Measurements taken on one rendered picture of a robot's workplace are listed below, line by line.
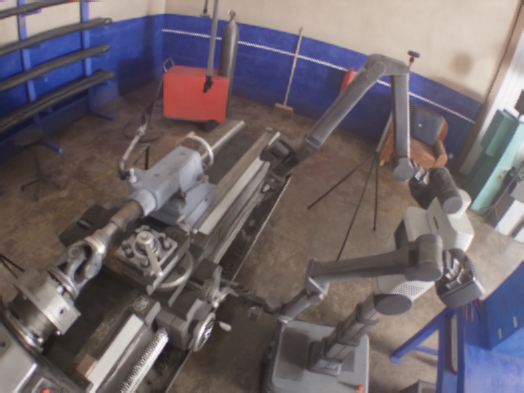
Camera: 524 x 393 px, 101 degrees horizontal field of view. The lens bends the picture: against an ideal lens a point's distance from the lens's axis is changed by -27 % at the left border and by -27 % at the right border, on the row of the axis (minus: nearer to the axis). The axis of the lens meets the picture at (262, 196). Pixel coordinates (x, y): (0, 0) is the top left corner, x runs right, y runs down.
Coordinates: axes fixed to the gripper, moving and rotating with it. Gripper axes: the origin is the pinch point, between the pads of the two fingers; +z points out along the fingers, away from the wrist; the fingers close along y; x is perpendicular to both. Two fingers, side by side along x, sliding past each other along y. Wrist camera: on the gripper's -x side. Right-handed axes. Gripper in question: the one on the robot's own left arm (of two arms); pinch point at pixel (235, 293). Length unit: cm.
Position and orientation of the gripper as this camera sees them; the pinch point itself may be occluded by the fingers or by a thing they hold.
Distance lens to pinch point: 135.9
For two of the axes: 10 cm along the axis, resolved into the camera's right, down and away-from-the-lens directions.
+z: -9.2, -3.5, 1.8
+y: -2.8, 9.1, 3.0
